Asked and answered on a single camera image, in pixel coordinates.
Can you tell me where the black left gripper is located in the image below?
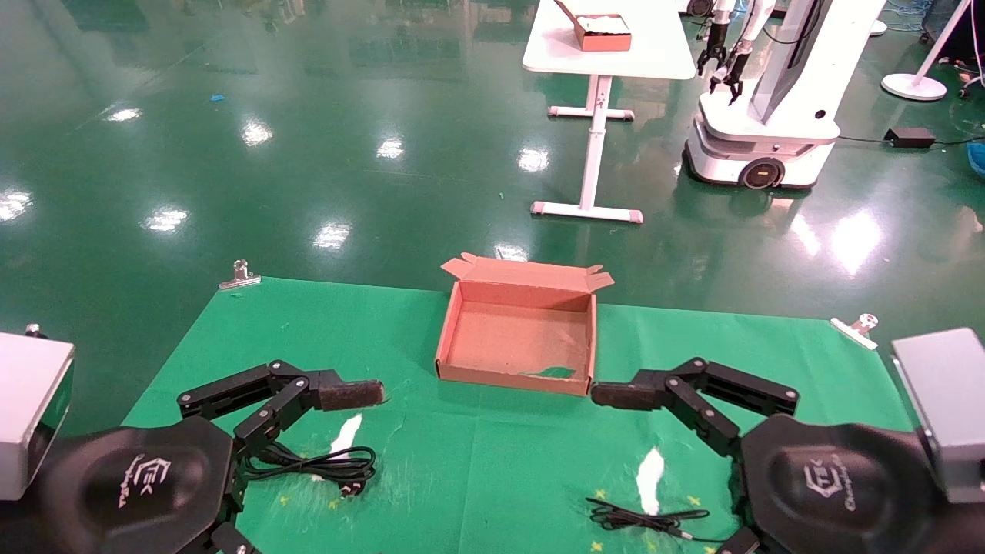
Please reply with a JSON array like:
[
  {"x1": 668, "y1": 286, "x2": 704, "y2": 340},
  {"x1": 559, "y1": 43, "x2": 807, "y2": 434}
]
[{"x1": 35, "y1": 415, "x2": 259, "y2": 554}]

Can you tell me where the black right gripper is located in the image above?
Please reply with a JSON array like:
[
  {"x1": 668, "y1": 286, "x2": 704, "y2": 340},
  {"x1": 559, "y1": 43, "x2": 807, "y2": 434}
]
[{"x1": 716, "y1": 414, "x2": 937, "y2": 554}]

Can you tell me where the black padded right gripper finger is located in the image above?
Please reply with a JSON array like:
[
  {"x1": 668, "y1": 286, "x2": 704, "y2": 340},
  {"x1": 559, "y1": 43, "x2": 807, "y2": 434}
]
[{"x1": 590, "y1": 357, "x2": 800, "y2": 462}]

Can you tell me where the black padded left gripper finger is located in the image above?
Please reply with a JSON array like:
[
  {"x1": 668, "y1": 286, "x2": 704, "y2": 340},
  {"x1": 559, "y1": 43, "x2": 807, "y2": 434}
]
[{"x1": 177, "y1": 359, "x2": 386, "y2": 461}]

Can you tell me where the black power cord with plug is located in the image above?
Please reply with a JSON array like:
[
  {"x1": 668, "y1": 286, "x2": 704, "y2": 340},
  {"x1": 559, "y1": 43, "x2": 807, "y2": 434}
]
[{"x1": 245, "y1": 442, "x2": 378, "y2": 498}]

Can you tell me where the black adapter with thin cable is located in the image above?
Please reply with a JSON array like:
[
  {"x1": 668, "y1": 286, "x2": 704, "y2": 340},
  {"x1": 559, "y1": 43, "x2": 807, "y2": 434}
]
[{"x1": 586, "y1": 496, "x2": 728, "y2": 544}]

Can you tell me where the open brown cardboard box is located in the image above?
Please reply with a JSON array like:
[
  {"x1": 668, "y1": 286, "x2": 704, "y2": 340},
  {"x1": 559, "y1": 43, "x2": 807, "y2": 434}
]
[{"x1": 435, "y1": 252, "x2": 615, "y2": 397}]

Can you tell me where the small filled cardboard box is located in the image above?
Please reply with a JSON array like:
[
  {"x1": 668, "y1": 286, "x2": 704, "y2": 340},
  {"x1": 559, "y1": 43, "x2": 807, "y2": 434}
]
[{"x1": 554, "y1": 0, "x2": 633, "y2": 52}]

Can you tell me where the green table cloth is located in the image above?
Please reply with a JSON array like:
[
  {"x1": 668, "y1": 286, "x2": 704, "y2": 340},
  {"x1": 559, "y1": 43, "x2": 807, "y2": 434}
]
[{"x1": 119, "y1": 277, "x2": 918, "y2": 554}]

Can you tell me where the metal binder clip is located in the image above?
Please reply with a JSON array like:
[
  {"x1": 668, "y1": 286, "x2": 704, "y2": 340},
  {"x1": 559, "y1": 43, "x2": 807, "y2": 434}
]
[
  {"x1": 219, "y1": 259, "x2": 261, "y2": 291},
  {"x1": 830, "y1": 313, "x2": 880, "y2": 351}
]

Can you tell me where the white wheeled background robot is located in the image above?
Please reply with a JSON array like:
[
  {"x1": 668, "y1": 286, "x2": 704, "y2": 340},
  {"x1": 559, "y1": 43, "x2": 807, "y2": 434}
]
[{"x1": 683, "y1": 0, "x2": 887, "y2": 190}]

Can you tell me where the white background table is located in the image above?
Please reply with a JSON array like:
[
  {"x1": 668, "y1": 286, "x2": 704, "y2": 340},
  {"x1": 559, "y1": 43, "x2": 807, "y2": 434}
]
[{"x1": 522, "y1": 0, "x2": 697, "y2": 225}]

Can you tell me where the black power brick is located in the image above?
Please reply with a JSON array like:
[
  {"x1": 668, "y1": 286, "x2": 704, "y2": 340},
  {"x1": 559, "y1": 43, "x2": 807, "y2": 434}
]
[{"x1": 884, "y1": 127, "x2": 937, "y2": 149}]

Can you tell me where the white floor stand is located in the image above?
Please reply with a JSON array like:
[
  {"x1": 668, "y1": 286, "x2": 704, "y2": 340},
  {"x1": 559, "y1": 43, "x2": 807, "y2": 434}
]
[{"x1": 881, "y1": 0, "x2": 973, "y2": 102}]

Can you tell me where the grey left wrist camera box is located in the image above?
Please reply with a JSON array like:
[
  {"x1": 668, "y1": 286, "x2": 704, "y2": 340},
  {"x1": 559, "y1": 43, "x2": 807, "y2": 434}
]
[{"x1": 0, "y1": 332, "x2": 75, "y2": 501}]

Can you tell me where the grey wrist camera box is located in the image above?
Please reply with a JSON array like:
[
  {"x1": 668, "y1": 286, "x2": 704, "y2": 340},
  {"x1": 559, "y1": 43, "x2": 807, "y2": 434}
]
[
  {"x1": 891, "y1": 329, "x2": 985, "y2": 505},
  {"x1": 0, "y1": 332, "x2": 75, "y2": 501}
]

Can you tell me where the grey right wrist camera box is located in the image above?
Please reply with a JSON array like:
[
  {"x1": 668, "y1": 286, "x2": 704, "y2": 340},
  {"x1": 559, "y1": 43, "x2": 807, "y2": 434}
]
[{"x1": 891, "y1": 329, "x2": 985, "y2": 505}]

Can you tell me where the black floor cable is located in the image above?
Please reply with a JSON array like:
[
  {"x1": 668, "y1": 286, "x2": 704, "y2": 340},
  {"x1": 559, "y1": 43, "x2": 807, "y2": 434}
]
[{"x1": 837, "y1": 134, "x2": 985, "y2": 149}]

